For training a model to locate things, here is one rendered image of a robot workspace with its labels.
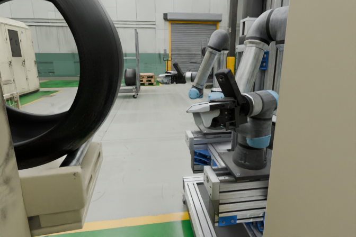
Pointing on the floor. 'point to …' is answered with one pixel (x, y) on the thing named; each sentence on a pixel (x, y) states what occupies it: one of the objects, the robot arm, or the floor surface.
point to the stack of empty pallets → (148, 79)
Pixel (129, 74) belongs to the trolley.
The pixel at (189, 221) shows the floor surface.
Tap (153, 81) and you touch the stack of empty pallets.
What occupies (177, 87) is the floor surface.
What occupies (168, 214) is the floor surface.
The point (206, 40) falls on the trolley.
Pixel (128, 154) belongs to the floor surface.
